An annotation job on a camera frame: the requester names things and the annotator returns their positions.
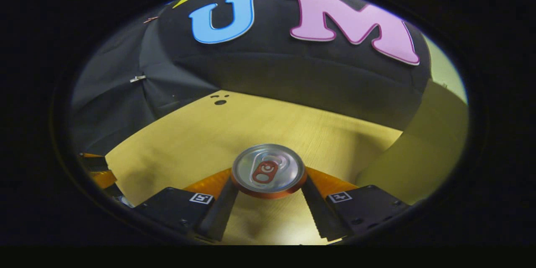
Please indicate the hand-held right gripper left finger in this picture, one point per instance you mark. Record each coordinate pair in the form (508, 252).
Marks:
(222, 213)

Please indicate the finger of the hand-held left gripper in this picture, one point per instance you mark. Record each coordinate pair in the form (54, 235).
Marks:
(102, 176)

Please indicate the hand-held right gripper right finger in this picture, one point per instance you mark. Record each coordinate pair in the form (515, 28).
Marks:
(318, 213)

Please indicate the orange pop can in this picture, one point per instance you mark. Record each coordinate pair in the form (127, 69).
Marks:
(268, 163)

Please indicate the cream desktop garbage bin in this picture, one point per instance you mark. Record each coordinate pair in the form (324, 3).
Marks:
(427, 142)

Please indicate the wooden desktop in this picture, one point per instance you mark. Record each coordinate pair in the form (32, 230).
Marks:
(201, 134)

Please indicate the white clip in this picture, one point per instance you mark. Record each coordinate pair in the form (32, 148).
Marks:
(137, 78)

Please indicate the black backdrop cloth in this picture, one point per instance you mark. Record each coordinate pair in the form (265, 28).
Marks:
(284, 75)

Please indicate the red clip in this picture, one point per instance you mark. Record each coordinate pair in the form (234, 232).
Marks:
(150, 19)

